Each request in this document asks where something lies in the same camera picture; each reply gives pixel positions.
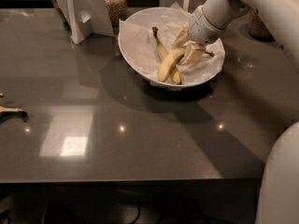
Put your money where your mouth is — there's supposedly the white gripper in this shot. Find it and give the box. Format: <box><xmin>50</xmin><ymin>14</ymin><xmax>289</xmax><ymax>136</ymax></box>
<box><xmin>172</xmin><ymin>6</ymin><xmax>222</xmax><ymax>65</ymax></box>

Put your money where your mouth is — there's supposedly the yellow banana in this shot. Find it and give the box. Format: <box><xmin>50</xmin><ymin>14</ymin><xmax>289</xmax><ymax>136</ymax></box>
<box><xmin>157</xmin><ymin>47</ymin><xmax>216</xmax><ymax>83</ymax></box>

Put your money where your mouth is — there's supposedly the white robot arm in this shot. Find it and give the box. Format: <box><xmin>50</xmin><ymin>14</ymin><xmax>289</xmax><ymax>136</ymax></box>
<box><xmin>174</xmin><ymin>0</ymin><xmax>299</xmax><ymax>224</ymax></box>

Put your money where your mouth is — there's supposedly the yellow-green banana underneath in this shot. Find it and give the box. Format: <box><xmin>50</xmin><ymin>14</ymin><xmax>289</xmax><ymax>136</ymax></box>
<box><xmin>152</xmin><ymin>27</ymin><xmax>182</xmax><ymax>85</ymax></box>

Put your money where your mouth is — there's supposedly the white bowl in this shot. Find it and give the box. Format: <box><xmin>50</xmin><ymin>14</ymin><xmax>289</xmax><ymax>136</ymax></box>
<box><xmin>117</xmin><ymin>7</ymin><xmax>226</xmax><ymax>91</ymax></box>

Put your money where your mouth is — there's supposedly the banana at left edge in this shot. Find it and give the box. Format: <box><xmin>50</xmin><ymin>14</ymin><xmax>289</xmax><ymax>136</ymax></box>
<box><xmin>0</xmin><ymin>91</ymin><xmax>28</xmax><ymax>119</ymax></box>

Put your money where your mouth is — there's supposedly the white crumpled paper liner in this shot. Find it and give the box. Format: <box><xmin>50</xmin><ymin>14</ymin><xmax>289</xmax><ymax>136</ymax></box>
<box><xmin>118</xmin><ymin>2</ymin><xmax>226</xmax><ymax>86</ymax></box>

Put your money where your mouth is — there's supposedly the left glass jar of grains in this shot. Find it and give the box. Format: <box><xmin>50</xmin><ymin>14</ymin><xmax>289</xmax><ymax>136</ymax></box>
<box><xmin>55</xmin><ymin>0</ymin><xmax>127</xmax><ymax>27</ymax></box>

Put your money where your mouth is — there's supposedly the left white paper stand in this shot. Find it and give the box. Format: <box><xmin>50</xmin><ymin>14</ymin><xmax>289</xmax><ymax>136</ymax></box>
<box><xmin>56</xmin><ymin>0</ymin><xmax>114</xmax><ymax>44</ymax></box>

